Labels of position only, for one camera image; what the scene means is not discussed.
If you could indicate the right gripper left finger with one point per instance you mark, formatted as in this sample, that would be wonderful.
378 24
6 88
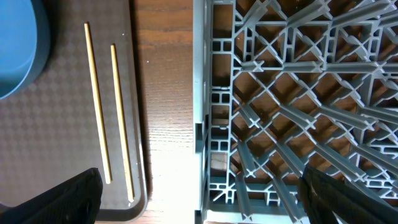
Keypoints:
76 200

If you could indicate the blue plate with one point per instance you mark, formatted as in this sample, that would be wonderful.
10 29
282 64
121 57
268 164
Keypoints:
25 43

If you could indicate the grey dishwasher rack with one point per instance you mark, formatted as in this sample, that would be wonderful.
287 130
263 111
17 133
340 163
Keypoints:
282 85

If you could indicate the left wooden chopstick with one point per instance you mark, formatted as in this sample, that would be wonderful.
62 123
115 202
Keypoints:
97 105

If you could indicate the brown serving tray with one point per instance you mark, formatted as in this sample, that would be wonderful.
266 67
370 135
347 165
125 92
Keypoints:
49 131

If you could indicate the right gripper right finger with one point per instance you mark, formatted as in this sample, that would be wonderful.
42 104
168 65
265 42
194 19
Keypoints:
325 199

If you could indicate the right wooden chopstick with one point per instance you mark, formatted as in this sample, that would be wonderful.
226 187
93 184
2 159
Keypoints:
121 125

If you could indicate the wooden chopstick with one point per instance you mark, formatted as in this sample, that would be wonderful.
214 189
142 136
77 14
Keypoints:
97 105
121 125

